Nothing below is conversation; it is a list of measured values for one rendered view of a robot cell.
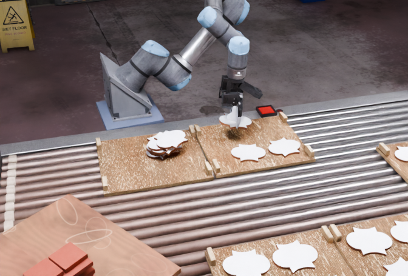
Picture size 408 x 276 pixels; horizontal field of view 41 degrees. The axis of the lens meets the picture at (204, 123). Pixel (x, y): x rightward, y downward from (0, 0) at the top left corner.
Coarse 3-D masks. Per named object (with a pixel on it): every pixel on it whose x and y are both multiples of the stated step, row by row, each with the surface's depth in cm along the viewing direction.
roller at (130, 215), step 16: (336, 176) 206; (352, 176) 206; (368, 176) 207; (384, 176) 209; (240, 192) 197; (256, 192) 197; (272, 192) 198; (288, 192) 200; (144, 208) 190; (160, 208) 190; (176, 208) 190; (192, 208) 192
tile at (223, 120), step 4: (220, 116) 222; (224, 116) 222; (244, 116) 225; (220, 120) 219; (224, 120) 219; (228, 120) 220; (244, 120) 222; (248, 120) 223; (224, 124) 218; (228, 124) 217; (232, 124) 217; (240, 124) 218; (244, 124) 219; (248, 124) 220; (232, 128) 216; (240, 128) 218; (244, 128) 218
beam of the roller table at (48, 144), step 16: (368, 96) 260; (384, 96) 260; (400, 96) 260; (256, 112) 247; (288, 112) 247; (304, 112) 247; (320, 112) 249; (128, 128) 235; (144, 128) 235; (160, 128) 235; (176, 128) 235; (16, 144) 224; (32, 144) 224; (48, 144) 224; (64, 144) 224; (80, 144) 224
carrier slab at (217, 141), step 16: (208, 128) 231; (224, 128) 231; (256, 128) 232; (272, 128) 232; (288, 128) 232; (208, 144) 221; (224, 144) 221; (256, 144) 221; (304, 144) 221; (208, 160) 212; (224, 160) 211; (272, 160) 212; (288, 160) 212; (304, 160) 212; (224, 176) 204
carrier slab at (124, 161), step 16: (96, 144) 220; (112, 144) 220; (128, 144) 220; (144, 144) 220; (192, 144) 221; (112, 160) 211; (128, 160) 211; (144, 160) 211; (160, 160) 211; (176, 160) 211; (192, 160) 211; (112, 176) 202; (128, 176) 202; (144, 176) 202; (160, 176) 203; (176, 176) 203; (192, 176) 203; (208, 176) 203; (112, 192) 194; (128, 192) 196
